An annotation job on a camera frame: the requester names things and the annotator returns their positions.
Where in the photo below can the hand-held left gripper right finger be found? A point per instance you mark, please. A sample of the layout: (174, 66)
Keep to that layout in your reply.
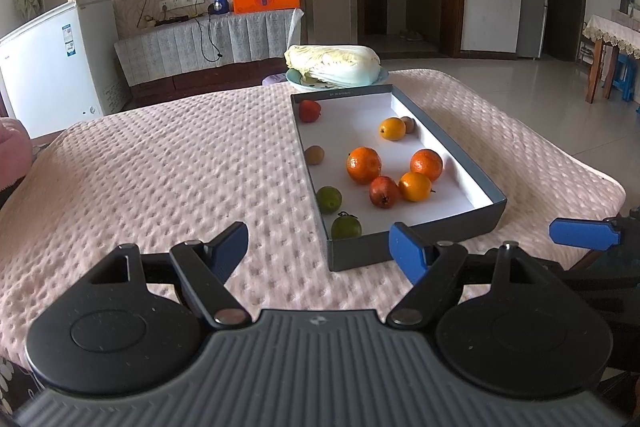
(407, 249)

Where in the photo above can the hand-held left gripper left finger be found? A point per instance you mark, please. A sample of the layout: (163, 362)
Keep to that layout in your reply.
(232, 247)

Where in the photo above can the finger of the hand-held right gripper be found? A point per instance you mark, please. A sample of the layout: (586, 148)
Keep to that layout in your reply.
(620, 294)
(585, 233)

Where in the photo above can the grey cardboard box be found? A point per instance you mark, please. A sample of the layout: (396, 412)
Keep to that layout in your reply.
(450, 204)

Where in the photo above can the light orange citrus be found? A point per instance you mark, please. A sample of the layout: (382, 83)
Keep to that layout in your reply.
(392, 129)
(415, 187)

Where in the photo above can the green lime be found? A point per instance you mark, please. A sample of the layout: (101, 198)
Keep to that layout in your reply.
(328, 199)
(346, 227)

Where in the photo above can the deep orange tangerine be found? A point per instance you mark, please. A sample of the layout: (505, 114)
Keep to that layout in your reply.
(364, 165)
(426, 165)

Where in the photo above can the brown kiwi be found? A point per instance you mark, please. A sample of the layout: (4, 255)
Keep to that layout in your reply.
(410, 125)
(314, 155)

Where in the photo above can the bright red tomato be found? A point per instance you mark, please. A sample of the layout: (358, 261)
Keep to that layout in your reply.
(310, 111)

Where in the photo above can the pink textured blanket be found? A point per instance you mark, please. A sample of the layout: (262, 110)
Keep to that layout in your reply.
(175, 157)

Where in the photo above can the blue plastic stool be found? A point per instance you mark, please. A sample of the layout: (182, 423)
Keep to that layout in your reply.
(624, 74)

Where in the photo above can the teal cartoon plate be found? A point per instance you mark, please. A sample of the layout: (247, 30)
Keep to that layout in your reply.
(295, 80)

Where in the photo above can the napa cabbage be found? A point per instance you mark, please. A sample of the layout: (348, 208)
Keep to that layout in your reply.
(332, 64)

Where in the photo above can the table with lace cloth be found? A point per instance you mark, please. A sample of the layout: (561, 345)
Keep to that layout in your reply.
(612, 34)

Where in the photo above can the cabinet with grey cloth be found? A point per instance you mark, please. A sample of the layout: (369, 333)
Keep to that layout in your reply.
(170, 52)

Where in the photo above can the pair of slippers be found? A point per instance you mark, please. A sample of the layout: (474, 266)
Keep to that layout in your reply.
(412, 36)

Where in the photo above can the flat set-top box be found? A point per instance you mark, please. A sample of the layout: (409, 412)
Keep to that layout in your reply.
(172, 21)

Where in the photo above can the pink plush toy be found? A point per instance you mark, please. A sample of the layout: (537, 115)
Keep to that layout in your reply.
(12, 152)

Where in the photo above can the white chest freezer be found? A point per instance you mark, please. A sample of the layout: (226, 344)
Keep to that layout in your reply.
(45, 67)

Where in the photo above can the dark floral bed sheet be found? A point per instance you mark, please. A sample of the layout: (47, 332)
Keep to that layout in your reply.
(10, 382)

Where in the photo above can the white wall socket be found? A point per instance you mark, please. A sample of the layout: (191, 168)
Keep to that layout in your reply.
(182, 1)

